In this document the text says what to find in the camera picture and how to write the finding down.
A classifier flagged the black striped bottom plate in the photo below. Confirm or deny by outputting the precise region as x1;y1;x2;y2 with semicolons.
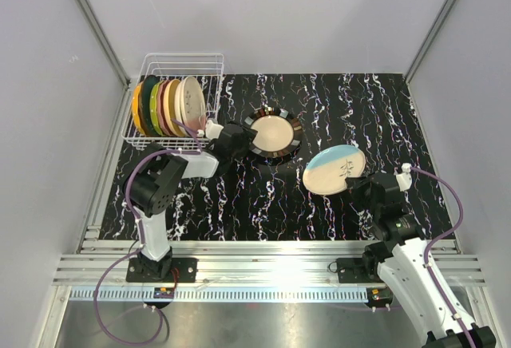
243;106;303;159

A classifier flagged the blue cream plate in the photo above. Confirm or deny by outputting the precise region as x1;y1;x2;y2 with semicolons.
302;144;366;196

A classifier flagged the beige bear print plate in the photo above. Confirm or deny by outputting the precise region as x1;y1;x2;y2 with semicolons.
174;79;188;136

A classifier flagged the cream pink plate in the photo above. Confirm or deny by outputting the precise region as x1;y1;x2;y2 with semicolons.
183;76;207;131

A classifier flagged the yellow cream plate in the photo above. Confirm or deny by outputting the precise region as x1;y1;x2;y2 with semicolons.
163;79;183;137

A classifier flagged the teal glazed plate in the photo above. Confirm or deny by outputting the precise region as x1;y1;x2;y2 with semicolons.
141;75;159;137

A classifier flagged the pink polka dot plate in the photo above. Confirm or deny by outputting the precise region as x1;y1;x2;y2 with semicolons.
157;79;173;136

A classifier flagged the green polka dot plate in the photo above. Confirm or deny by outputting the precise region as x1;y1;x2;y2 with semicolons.
149;81;164;136

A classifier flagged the orange polka dot plate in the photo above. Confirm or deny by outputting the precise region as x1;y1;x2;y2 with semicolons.
131;83;147;136

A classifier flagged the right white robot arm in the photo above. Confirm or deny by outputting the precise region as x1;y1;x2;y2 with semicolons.
346;170;497;347

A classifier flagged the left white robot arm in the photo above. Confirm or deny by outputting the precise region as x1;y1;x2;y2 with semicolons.
123;120;257;283

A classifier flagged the right small circuit board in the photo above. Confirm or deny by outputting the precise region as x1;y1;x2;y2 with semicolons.
367;287;394;307

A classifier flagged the small circuit board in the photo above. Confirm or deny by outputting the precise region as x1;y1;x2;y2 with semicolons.
367;287;394;307
153;287;175;299

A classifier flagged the left small circuit board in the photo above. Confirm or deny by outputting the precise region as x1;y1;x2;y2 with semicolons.
153;287;175;299

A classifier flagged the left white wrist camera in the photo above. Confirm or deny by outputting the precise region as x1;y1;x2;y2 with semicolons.
197;119;224;140

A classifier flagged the white wire dish rack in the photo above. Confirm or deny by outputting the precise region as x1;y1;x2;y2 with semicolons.
123;53;224;150

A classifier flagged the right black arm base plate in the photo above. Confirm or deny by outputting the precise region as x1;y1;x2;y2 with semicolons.
334;257;384;284

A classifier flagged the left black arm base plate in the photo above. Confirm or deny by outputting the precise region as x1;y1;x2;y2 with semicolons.
125;256;198;283

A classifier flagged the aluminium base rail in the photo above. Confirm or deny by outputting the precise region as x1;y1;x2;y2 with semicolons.
51;239;486;290

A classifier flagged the white slotted cable duct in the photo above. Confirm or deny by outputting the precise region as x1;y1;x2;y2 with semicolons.
69;286;368;303

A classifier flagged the aluminium frame post right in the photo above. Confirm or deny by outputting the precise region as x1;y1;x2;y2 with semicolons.
404;0;458;84

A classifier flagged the aluminium frame post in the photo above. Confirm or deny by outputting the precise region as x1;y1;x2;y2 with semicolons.
75;0;130;88
404;0;458;84

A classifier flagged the aluminium frame post left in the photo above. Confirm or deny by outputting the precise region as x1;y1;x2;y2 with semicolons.
75;0;130;88

